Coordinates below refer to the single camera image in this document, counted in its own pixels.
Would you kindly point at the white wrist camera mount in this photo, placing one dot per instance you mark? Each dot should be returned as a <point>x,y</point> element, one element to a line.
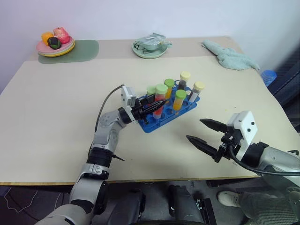
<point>128,96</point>
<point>246,122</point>

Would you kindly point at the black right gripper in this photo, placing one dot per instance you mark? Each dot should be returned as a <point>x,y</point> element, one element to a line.
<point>230,141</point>

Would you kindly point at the blue bottle cap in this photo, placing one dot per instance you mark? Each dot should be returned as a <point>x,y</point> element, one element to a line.
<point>269,76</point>

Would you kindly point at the blue test tube rack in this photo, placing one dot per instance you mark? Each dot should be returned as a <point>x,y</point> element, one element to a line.
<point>161,124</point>

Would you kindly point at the orange tube lime cap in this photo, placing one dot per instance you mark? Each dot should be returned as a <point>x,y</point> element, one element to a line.
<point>169,83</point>

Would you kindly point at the green placemat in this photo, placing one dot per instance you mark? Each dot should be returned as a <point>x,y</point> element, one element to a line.
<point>84,50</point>

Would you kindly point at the black metal bracket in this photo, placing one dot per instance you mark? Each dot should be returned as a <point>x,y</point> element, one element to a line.
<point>206,211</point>

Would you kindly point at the orange tube green cap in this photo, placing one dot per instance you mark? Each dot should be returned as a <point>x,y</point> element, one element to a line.
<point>180,94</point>

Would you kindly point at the toy pink apple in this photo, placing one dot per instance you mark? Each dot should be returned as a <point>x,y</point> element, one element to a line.
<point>61,34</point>

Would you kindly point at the toy dark purple fruit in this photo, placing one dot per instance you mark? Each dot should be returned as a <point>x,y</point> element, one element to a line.
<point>54,42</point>

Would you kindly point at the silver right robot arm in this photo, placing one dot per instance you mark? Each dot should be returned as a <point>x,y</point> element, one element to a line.
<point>279,157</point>

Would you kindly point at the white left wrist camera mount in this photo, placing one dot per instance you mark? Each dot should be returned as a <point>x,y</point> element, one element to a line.
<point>128,96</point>

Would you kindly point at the clear plastic bag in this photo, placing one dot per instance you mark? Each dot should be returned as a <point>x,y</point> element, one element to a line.
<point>152,38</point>

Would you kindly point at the black chair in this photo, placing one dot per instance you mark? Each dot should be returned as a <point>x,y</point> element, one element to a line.
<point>290,77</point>

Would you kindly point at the pink plate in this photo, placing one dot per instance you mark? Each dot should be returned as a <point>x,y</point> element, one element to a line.
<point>42,47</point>

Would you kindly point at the toy orange fruit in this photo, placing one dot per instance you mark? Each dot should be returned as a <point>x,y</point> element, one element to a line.
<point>47,36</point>

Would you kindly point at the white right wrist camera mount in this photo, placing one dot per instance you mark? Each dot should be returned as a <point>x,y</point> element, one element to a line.
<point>246,122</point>

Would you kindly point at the grey green trouser leg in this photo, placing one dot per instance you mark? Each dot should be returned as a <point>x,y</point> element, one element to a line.
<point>269,208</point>

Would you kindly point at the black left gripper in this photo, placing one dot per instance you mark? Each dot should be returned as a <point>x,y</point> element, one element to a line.
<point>140,111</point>

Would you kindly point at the white shoe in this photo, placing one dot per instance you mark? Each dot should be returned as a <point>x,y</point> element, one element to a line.
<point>228,198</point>

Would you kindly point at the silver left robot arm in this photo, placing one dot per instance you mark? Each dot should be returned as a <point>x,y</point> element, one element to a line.
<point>105,138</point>

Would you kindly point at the yellow plate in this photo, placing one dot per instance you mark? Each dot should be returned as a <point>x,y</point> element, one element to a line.
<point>63,53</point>

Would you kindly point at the light green towel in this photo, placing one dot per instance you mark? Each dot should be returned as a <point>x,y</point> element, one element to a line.
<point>234,59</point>

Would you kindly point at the light green plate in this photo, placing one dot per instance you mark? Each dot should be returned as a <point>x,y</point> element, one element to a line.
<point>150,55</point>

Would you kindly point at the dark rounded shape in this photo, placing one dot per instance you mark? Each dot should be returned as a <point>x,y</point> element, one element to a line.
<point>126,206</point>
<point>185,201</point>

